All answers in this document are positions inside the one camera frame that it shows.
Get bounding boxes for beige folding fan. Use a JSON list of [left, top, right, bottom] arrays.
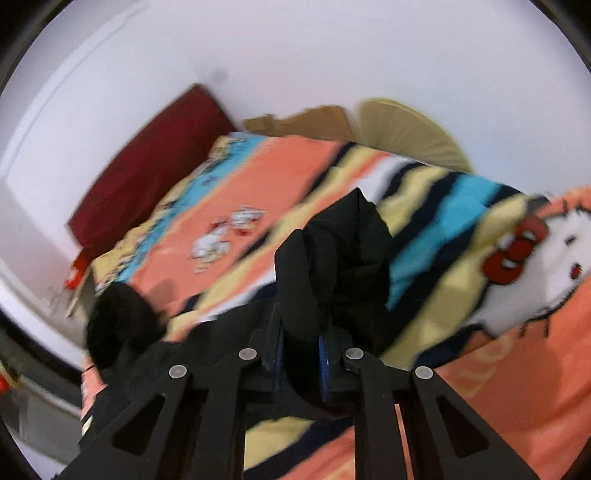
[[359, 98, 474, 174]]

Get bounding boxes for black puffer jacket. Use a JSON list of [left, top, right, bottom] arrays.
[[78, 187, 395, 451]]

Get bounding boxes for dark red headboard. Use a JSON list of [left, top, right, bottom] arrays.
[[68, 84, 235, 261]]

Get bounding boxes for red box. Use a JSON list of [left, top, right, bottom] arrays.
[[63, 249, 91, 291]]

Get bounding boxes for Hello Kitty striped blanket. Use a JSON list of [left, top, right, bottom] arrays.
[[92, 133, 590, 479]]

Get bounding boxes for brown cardboard pieces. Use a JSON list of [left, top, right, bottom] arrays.
[[242, 105, 356, 141]]

